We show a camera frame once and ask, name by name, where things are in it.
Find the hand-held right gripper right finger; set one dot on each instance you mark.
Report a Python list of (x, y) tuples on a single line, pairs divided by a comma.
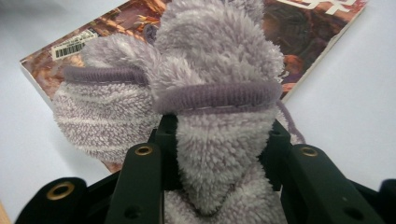
[(311, 183)]

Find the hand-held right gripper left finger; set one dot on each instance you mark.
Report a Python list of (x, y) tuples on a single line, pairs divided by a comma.
[(140, 183)]

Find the illustrated magazine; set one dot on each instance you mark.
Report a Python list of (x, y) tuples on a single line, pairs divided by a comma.
[(311, 37)]

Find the white table mat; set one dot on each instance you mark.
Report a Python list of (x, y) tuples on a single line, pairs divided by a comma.
[(342, 124)]

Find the wooden table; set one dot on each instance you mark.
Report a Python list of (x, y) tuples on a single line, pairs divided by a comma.
[(3, 216)]

